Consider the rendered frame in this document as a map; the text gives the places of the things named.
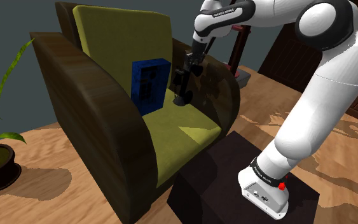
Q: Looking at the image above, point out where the dark red stand, grey base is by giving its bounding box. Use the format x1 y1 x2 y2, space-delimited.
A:
205 24 252 90

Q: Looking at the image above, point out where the blue box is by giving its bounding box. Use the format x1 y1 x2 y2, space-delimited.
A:
130 57 172 116

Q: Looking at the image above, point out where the dark brown wooden cabinet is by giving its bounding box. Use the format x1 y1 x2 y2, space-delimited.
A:
257 0 358 127

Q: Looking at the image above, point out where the brown armchair with yellow cushions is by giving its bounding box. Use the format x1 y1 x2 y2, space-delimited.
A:
29 1 242 224

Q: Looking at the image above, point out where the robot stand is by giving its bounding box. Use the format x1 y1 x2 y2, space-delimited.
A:
166 130 320 224

